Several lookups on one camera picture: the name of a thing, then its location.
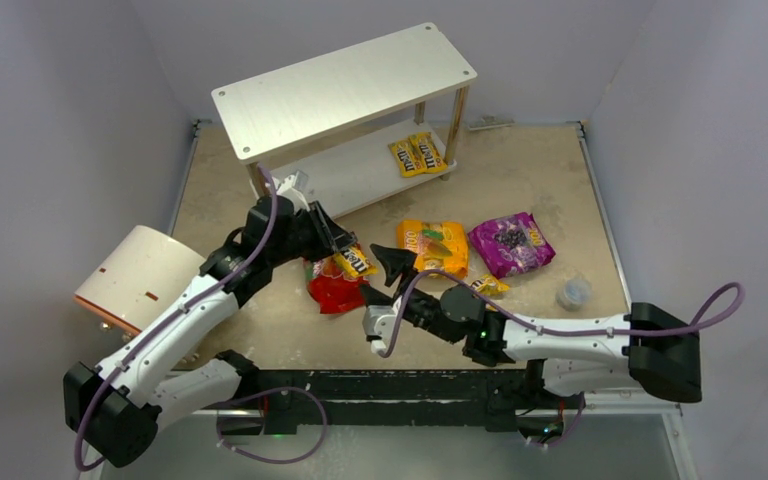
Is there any white two-tier shelf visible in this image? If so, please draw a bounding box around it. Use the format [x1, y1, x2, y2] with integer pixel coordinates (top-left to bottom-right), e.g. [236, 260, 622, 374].
[211, 22, 478, 218]

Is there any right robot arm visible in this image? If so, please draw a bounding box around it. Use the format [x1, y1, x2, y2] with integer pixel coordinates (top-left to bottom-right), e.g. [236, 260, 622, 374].
[361, 244, 702, 403]

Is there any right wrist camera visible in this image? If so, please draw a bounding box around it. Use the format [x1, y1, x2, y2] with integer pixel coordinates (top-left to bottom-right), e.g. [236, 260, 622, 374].
[362, 305, 398, 358]

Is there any red assorted gummy bag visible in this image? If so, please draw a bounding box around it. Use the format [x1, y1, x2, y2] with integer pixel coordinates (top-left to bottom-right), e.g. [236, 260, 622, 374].
[303, 257, 369, 315]

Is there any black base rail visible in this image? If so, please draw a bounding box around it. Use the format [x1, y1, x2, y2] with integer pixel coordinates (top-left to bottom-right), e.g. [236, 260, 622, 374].
[223, 367, 583, 435]

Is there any purple grape gummy bag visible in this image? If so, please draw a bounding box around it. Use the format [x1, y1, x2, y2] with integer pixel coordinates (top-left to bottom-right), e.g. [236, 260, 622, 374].
[467, 212, 556, 278]

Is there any white cylinder container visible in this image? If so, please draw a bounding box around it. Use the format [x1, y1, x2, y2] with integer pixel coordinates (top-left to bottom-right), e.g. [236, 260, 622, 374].
[74, 225, 205, 341]

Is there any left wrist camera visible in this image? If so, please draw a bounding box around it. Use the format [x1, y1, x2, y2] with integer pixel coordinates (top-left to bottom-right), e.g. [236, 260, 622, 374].
[276, 170, 309, 211]

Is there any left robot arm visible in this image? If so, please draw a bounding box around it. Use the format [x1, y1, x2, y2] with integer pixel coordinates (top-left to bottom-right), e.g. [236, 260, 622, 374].
[63, 195, 357, 472]

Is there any orange mango gummy bag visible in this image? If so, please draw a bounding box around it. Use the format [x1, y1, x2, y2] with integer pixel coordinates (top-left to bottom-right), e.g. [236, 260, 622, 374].
[397, 219, 469, 279]

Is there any clear plastic cup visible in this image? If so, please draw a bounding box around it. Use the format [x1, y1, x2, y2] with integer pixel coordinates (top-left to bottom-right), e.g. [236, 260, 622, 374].
[555, 277, 592, 311]

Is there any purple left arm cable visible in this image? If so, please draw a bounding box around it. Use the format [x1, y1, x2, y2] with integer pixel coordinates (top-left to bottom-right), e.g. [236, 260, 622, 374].
[73, 163, 330, 473]

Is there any yellow m&m's bag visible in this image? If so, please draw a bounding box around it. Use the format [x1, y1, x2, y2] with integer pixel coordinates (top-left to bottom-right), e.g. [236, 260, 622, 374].
[409, 132, 447, 174]
[469, 274, 510, 299]
[332, 243, 378, 279]
[388, 138, 426, 178]

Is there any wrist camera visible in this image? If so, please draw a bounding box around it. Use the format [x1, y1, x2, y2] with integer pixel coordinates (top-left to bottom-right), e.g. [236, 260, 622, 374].
[276, 170, 309, 211]
[362, 305, 398, 358]

